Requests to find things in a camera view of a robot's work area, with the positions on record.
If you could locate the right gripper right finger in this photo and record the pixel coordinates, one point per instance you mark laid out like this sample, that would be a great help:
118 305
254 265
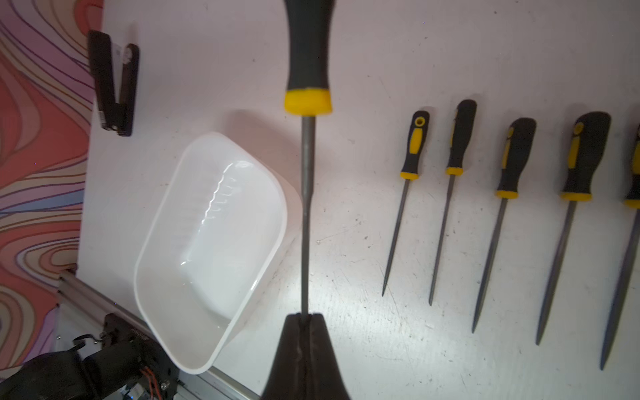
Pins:
322 377

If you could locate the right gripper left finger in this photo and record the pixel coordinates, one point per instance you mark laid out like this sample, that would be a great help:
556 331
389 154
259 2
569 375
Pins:
285 380

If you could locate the black yellow file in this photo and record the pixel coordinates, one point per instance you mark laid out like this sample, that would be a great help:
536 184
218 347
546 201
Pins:
589 138
631 202
459 141
518 147
308 96
416 140

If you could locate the white plastic storage tray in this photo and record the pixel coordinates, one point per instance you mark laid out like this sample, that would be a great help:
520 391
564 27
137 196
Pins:
222 229

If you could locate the black stapler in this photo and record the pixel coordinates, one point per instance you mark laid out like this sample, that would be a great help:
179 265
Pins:
115 114

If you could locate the aluminium mounting rail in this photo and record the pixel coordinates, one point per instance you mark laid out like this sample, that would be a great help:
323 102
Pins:
85 310

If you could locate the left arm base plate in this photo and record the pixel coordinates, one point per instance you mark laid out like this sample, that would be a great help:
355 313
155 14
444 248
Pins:
73 374

